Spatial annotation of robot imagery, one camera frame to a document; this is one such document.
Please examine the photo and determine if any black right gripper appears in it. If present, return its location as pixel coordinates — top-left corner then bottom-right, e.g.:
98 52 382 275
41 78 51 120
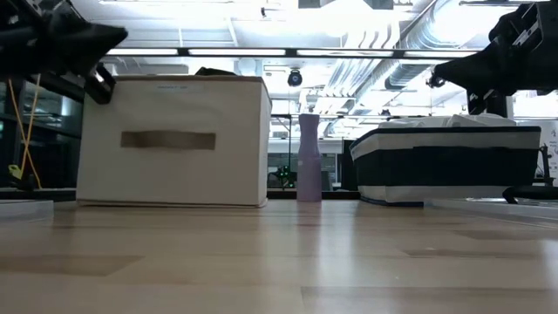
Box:
433 0 558 118

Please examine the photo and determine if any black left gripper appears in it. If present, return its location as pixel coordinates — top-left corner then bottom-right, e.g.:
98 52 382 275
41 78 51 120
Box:
0 0 129 106

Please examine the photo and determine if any white shirt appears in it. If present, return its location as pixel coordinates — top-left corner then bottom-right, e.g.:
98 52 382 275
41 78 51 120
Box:
448 113 518 129

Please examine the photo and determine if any white lace garment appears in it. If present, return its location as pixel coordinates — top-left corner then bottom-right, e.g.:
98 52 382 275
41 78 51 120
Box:
378 116 453 130

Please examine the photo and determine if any black garment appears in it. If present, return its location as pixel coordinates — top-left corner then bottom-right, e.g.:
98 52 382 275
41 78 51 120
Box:
194 66 237 78

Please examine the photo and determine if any beige fabric storage bin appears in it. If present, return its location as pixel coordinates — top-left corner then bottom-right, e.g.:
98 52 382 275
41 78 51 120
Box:
76 74 273 208

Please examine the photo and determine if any white printed sign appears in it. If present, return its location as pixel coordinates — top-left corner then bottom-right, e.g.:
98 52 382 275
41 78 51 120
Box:
540 120 558 180

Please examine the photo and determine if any navy fabric storage bin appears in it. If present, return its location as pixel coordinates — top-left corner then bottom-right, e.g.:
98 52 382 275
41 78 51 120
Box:
350 126 542 208

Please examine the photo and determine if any purple plastic bottle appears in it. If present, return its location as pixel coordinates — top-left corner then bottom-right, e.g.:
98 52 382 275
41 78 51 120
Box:
296 112 323 203

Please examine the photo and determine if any black device with green lights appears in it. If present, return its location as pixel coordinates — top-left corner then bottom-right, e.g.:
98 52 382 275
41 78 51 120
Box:
269 164 298 189

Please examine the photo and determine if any black clamp post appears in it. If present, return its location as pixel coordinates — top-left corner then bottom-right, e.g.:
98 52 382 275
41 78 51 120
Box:
534 143 557 187

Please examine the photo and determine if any yellow cable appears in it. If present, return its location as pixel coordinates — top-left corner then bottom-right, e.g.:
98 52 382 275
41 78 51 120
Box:
7 73 44 189

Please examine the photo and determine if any black handle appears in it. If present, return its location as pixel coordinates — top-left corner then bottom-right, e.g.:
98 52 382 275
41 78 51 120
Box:
501 185 558 205

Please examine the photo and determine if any black table frame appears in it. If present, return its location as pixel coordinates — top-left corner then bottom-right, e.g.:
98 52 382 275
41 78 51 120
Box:
0 187 361 201

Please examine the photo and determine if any black overhead camera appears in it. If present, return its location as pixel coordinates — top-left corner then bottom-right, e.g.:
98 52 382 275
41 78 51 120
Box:
286 68 304 88

